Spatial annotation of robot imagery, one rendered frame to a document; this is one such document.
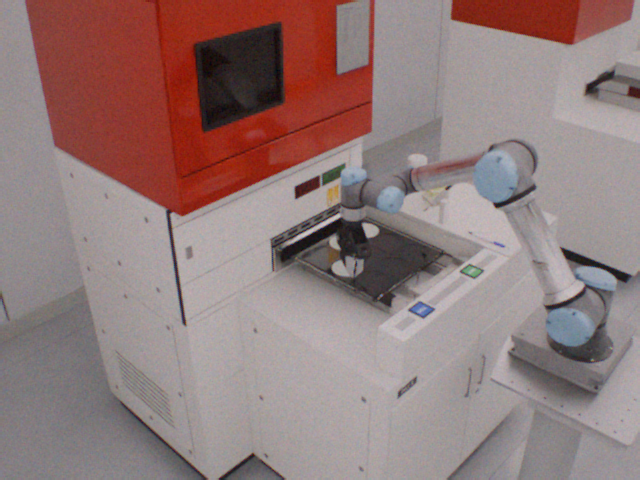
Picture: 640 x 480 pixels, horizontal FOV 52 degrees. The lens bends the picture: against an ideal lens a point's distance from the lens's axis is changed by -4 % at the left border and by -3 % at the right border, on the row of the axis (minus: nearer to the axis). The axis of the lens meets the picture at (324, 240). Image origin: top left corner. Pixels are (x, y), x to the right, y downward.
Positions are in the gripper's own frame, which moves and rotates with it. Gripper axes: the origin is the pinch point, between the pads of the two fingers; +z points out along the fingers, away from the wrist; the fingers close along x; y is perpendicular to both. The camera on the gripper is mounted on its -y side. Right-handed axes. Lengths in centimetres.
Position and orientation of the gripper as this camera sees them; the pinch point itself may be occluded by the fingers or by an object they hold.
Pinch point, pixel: (354, 275)
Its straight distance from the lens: 213.8
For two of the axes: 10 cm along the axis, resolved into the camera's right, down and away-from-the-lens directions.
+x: -9.6, 1.6, -2.4
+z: 0.1, 8.5, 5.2
